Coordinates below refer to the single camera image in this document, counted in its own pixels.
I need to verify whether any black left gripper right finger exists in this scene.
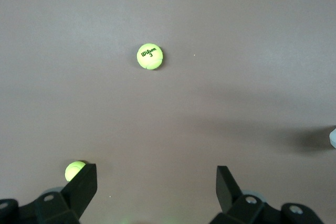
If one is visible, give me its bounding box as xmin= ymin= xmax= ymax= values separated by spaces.
xmin=216 ymin=165 xmax=326 ymax=224

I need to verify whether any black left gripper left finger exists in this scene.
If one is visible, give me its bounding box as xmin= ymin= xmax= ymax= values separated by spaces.
xmin=0 ymin=163 xmax=98 ymax=224

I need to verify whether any white blue tennis ball can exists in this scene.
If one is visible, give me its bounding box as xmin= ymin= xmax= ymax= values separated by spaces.
xmin=329 ymin=127 xmax=336 ymax=149

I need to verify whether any yellow tennis ball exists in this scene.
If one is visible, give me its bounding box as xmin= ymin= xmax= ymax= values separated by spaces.
xmin=136 ymin=42 xmax=164 ymax=71
xmin=65 ymin=161 xmax=87 ymax=183

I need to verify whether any brown table cover mat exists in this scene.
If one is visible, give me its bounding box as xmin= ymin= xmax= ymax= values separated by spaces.
xmin=0 ymin=0 xmax=336 ymax=224

